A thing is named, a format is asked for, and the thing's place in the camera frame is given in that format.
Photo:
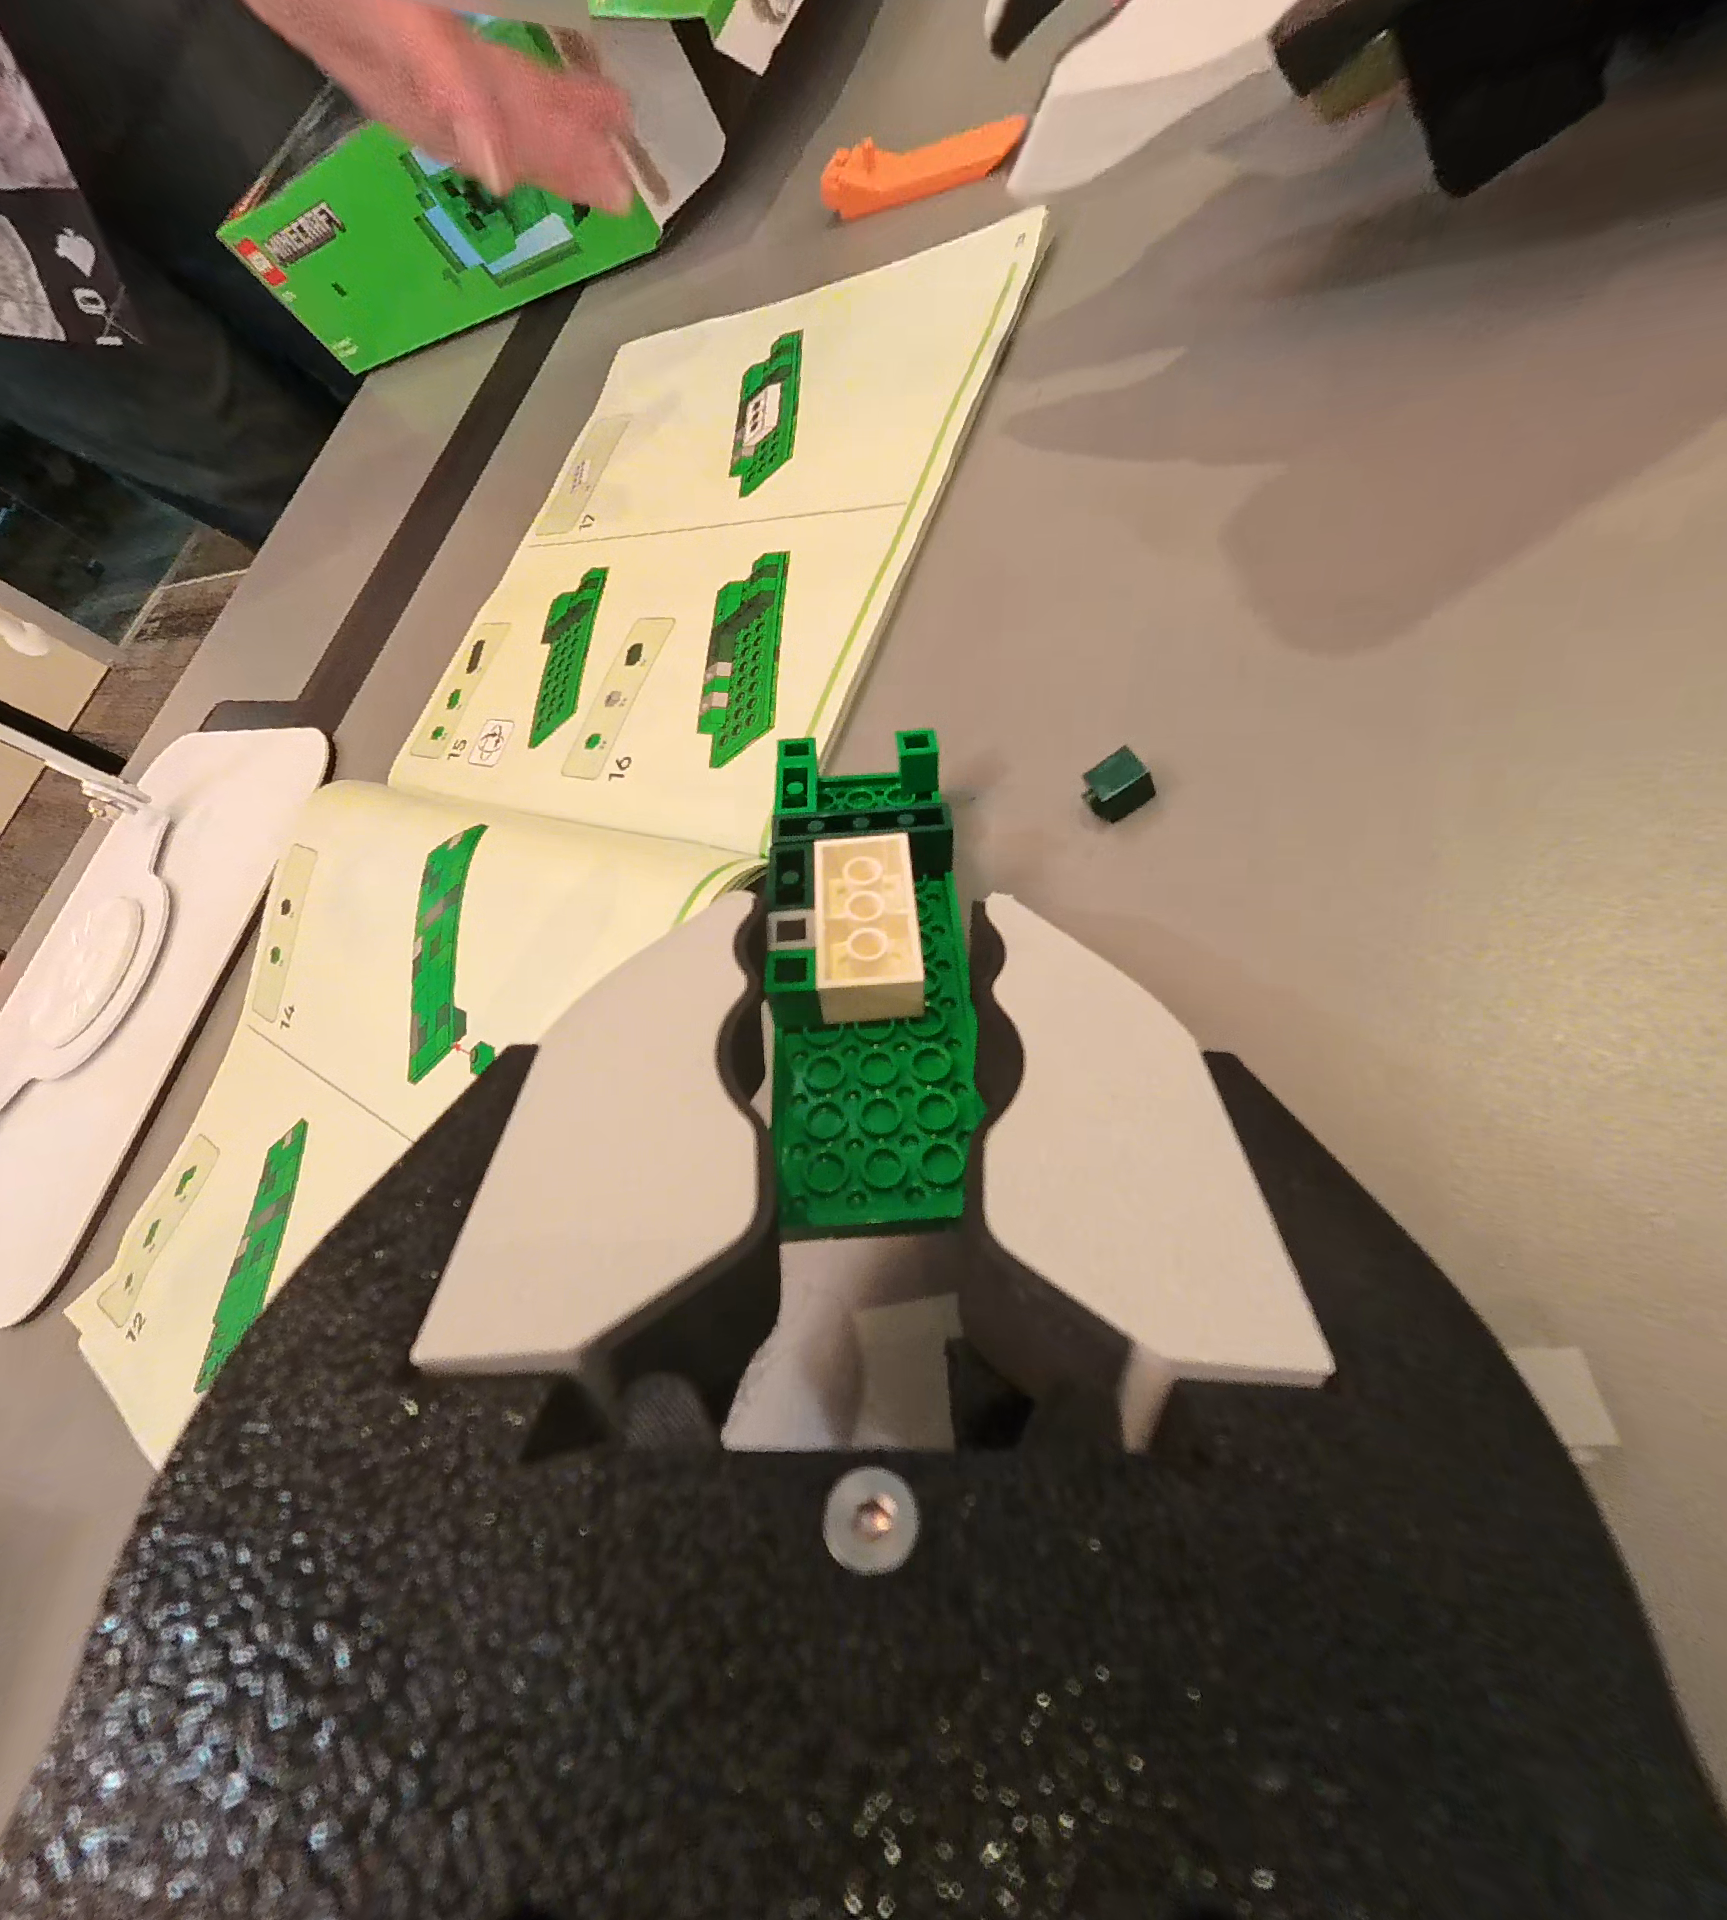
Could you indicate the green toy brick box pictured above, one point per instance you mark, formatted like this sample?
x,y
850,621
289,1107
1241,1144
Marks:
x,y
400,279

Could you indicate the small dark green brick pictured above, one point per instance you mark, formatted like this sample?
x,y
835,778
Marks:
x,y
1114,782

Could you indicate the white desk lamp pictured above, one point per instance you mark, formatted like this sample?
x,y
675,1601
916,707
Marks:
x,y
100,991

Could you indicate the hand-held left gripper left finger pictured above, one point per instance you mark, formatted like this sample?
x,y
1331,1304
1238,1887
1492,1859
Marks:
x,y
610,1140

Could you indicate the small white tag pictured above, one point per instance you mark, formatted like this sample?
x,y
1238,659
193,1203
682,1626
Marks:
x,y
1568,1393

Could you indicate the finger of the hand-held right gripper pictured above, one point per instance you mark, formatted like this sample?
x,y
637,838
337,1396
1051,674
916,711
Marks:
x,y
1149,90

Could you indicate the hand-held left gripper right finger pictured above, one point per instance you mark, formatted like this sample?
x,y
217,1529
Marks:
x,y
1135,1187

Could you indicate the grey desk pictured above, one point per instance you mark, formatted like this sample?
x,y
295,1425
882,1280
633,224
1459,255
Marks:
x,y
1402,601

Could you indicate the open instruction booklet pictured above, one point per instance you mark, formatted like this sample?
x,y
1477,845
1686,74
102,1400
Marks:
x,y
835,377

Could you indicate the green toy brick assembly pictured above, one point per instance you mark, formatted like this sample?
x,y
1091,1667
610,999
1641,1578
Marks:
x,y
880,1110

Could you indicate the orange brick separator tool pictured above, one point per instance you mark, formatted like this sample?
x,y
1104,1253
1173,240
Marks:
x,y
910,170

